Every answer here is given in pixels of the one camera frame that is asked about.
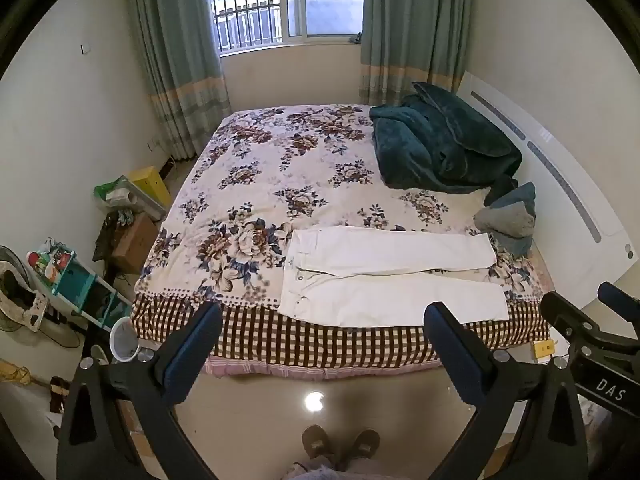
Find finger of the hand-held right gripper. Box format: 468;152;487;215
540;290;640;357
598;282;640;319

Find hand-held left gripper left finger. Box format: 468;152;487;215
56;301;223;480

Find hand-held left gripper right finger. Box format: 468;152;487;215
424;301;588;480

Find white pants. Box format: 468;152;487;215
277;226;510;328

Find white wastebasket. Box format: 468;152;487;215
109;316;144;364

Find white headboard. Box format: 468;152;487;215
457;71;640;306

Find grey pillow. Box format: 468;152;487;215
473;202;536;239

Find person's right shoe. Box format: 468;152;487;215
349;428;381;462

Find person's shoe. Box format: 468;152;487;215
349;428;381;462
302;424;334;462

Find brown cardboard box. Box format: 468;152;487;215
111;214;160;274

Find teal pillow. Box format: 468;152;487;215
486;181;537;257

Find teal storage shelf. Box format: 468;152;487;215
27;240;134;332

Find black cloth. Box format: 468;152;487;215
92;209;134;262

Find person's left shoe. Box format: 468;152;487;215
302;424;334;462

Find green plastic bag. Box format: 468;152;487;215
94;175;166;222

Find standing fan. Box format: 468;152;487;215
0;245;49;334

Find dark green blanket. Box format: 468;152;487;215
370;81;524;194

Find bed with floral sheet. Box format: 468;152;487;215
131;104;551;381

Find green striped curtain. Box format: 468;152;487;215
122;0;232;162
359;0;474;107

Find barred window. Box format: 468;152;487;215
206;0;368;54

